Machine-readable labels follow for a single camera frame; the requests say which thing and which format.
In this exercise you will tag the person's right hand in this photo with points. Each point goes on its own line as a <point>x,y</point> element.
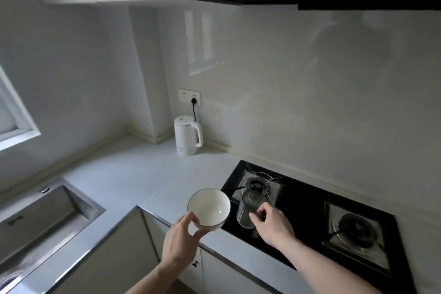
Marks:
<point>275,225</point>

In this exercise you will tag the person's left hand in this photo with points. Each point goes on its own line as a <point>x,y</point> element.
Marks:
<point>181,242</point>

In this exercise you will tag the clear glass mug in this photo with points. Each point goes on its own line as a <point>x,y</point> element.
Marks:
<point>248,211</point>

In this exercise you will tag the white bowl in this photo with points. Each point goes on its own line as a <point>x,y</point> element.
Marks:
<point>208,209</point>

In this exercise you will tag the white electric kettle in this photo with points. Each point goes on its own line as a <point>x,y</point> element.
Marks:
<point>186,138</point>

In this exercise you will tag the person's right forearm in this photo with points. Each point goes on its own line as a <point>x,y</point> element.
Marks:
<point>320,266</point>

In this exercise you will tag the black cabinet knob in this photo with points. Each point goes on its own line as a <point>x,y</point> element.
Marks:
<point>195,264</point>

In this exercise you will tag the white sink cabinet panel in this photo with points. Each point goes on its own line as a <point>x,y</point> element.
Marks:
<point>110,259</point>

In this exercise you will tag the white kitchen countertop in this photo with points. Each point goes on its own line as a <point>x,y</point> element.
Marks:
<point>137,173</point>

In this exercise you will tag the black glass gas stove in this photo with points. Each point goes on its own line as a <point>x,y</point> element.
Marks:
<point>310,207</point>

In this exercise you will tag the plain black gas burner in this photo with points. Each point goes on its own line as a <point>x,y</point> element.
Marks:
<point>358,231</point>

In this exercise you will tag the stainless steel sink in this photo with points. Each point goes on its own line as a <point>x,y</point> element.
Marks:
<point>38,228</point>

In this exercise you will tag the round metal sink cap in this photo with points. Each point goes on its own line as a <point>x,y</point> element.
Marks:
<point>44,189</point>

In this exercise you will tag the window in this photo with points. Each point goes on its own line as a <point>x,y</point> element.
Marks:
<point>13,121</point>

